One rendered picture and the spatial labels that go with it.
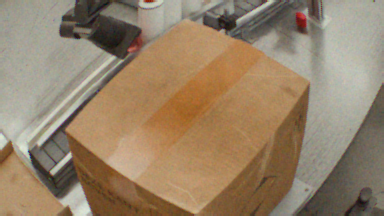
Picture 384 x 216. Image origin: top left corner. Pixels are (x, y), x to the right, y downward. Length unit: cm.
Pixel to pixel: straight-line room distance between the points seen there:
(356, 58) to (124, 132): 80
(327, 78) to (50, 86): 66
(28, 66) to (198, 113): 72
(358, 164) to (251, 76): 147
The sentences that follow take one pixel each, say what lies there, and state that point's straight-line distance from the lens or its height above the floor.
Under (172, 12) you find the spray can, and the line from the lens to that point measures 134.
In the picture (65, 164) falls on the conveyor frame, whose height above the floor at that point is 87.
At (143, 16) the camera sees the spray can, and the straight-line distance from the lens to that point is 129.
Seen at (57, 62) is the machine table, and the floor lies 83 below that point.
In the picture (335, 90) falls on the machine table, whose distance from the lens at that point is 144.
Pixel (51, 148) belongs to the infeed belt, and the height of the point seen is 88.
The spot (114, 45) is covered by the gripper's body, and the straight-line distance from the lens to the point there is 124.
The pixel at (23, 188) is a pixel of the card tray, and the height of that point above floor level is 83.
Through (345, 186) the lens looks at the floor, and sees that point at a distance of 231.
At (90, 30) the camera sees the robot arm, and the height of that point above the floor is 109.
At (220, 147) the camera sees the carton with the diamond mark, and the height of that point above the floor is 112.
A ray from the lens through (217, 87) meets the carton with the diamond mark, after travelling 97.
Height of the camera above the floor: 178
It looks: 45 degrees down
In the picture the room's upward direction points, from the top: 1 degrees counter-clockwise
